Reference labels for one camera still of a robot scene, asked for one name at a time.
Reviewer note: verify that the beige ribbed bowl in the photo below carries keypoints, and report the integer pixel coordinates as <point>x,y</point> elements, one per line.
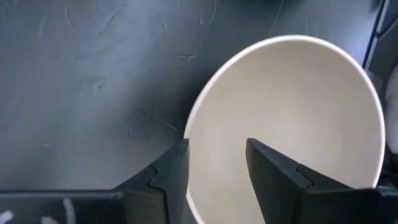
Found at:
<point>280,109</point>

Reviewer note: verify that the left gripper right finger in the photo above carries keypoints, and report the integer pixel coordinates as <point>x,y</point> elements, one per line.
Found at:
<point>273,186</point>

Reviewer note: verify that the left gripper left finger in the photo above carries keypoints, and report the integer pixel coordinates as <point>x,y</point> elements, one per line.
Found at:
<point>174,174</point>

